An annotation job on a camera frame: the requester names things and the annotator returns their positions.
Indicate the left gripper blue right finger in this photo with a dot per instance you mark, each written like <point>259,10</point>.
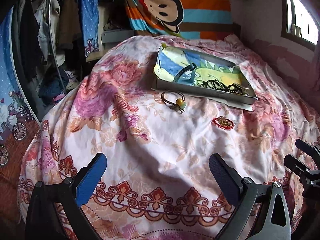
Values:
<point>227,178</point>

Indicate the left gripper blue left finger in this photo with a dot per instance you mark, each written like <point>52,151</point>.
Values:
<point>88,177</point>

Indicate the red string gold pendant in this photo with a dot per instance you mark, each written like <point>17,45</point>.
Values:
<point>223,123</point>

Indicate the brown hair tie yellow bead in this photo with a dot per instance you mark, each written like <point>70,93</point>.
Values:
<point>178,105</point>

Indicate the white paper under tray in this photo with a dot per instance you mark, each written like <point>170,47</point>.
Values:
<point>238,105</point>

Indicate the blue dotted wardrobe curtain left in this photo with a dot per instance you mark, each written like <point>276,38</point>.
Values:
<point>18,123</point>

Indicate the blue dotted wardrobe curtain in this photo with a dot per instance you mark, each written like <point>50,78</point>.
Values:
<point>89,22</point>
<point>18,123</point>

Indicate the floral pink bed quilt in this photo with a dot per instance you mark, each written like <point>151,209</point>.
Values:
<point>157,184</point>

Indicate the grey shallow box tray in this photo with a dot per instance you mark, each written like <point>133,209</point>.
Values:
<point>249,99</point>

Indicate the dinosaur print towel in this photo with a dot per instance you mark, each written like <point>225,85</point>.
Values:
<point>212,72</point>

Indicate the barred window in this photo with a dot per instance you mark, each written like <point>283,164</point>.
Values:
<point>298,25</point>

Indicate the grey bedside shelf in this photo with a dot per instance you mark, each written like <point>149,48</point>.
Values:
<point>116,35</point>

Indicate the striped monkey cartoon blanket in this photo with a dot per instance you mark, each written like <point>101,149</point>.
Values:
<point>189,19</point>

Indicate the blue dotted wardrobe curtain right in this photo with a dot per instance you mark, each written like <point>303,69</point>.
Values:
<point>89,22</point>

